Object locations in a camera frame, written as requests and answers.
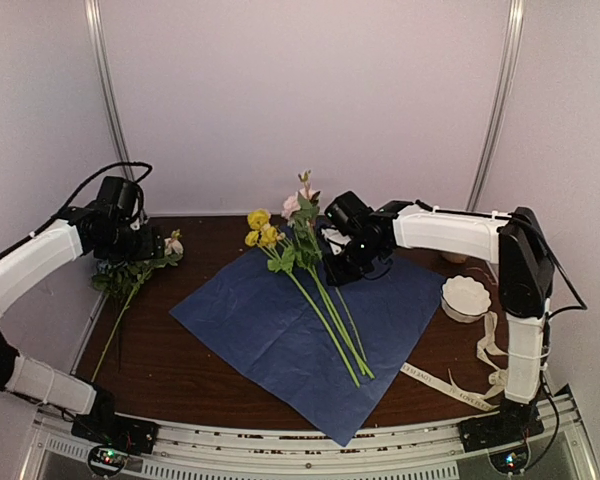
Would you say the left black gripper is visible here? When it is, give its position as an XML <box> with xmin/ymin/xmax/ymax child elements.
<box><xmin>98</xmin><ymin>221</ymin><xmax>163</xmax><ymax>265</ymax></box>

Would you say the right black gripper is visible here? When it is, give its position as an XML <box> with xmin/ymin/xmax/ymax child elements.
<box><xmin>322</xmin><ymin>236</ymin><xmax>384</xmax><ymax>286</ymax></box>

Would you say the blue wrapping paper sheet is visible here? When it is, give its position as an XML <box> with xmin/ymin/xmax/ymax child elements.
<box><xmin>170</xmin><ymin>249</ymin><xmax>444</xmax><ymax>446</ymax></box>

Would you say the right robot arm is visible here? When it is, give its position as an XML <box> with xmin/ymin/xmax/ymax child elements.
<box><xmin>324</xmin><ymin>191</ymin><xmax>565</xmax><ymax>442</ymax></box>

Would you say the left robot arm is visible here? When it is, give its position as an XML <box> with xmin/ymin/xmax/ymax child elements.
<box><xmin>0</xmin><ymin>176</ymin><xmax>165</xmax><ymax>444</ymax></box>

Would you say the plain white bowl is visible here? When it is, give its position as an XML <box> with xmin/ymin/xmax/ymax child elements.
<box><xmin>440</xmin><ymin>252</ymin><xmax>468</xmax><ymax>264</ymax></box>

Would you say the cream printed ribbon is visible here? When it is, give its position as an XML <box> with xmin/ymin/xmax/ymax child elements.
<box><xmin>399</xmin><ymin>310</ymin><xmax>514</xmax><ymax>412</ymax></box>

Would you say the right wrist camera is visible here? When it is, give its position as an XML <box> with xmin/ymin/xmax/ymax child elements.
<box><xmin>319</xmin><ymin>225</ymin><xmax>351</xmax><ymax>255</ymax></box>

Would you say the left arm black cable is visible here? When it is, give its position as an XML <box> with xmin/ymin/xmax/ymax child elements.
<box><xmin>32</xmin><ymin>160</ymin><xmax>154</xmax><ymax>236</ymax></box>

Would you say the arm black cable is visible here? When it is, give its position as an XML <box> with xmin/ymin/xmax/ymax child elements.
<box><xmin>539</xmin><ymin>239</ymin><xmax>589</xmax><ymax>321</ymax></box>
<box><xmin>32</xmin><ymin>160</ymin><xmax>154</xmax><ymax>236</ymax></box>

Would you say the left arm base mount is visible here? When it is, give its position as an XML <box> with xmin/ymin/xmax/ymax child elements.
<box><xmin>71</xmin><ymin>415</ymin><xmax>159</xmax><ymax>455</ymax></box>

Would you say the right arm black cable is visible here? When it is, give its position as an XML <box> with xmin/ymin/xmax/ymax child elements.
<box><xmin>539</xmin><ymin>239</ymin><xmax>589</xmax><ymax>321</ymax></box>

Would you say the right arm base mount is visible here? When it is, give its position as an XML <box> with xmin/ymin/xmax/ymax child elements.
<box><xmin>457</xmin><ymin>415</ymin><xmax>544</xmax><ymax>453</ymax></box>

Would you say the left aluminium frame post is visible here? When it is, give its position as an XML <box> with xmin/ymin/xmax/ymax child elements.
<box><xmin>83</xmin><ymin>0</ymin><xmax>135</xmax><ymax>180</ymax></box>

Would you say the aluminium frame post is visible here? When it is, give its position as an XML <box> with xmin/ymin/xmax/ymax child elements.
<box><xmin>83</xmin><ymin>0</ymin><xmax>135</xmax><ymax>180</ymax></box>
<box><xmin>466</xmin><ymin>0</ymin><xmax>526</xmax><ymax>211</ymax></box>

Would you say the right aluminium frame post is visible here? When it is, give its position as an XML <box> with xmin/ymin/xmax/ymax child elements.
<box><xmin>466</xmin><ymin>0</ymin><xmax>526</xmax><ymax>211</ymax></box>

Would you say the front aluminium rail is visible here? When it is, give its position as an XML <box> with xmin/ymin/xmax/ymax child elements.
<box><xmin>19</xmin><ymin>394</ymin><xmax>600</xmax><ymax>480</ymax></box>

